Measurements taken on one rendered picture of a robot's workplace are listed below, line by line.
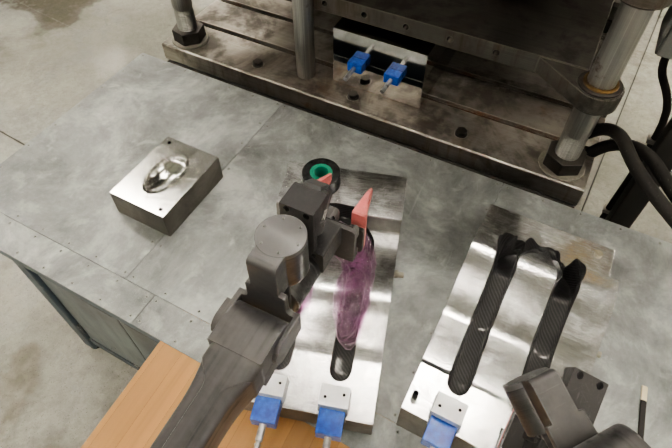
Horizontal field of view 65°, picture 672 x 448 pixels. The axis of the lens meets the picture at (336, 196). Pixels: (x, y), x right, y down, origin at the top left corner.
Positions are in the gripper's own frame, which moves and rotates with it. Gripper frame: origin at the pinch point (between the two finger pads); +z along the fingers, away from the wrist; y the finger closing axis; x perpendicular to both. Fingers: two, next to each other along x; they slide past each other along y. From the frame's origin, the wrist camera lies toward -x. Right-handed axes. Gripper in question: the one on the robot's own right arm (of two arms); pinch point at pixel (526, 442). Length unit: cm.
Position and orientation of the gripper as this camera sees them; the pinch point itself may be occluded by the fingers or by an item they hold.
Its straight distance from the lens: 87.9
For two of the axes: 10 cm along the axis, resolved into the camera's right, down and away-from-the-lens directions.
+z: 0.6, 3.2, 9.5
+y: -8.7, -4.4, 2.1
